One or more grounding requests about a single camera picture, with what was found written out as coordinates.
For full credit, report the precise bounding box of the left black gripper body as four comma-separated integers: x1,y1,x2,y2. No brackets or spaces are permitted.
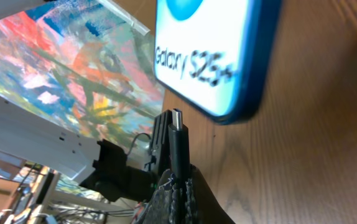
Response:
144,110,172,179

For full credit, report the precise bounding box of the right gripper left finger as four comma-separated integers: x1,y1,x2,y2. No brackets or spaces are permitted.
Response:
134,169,182,224

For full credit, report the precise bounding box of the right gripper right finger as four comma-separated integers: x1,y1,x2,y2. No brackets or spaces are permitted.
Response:
185,164,234,224

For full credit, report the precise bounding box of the black charger cable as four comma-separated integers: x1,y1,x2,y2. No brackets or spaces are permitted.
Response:
167,108,191,187

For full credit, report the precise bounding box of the blue Galaxy smartphone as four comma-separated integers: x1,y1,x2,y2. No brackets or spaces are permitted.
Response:
154,0,282,125

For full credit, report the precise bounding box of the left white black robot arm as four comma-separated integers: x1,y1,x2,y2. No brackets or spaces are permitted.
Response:
0,96,172,202

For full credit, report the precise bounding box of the colourful abstract painting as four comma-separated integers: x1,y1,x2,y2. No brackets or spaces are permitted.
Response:
0,1,164,147

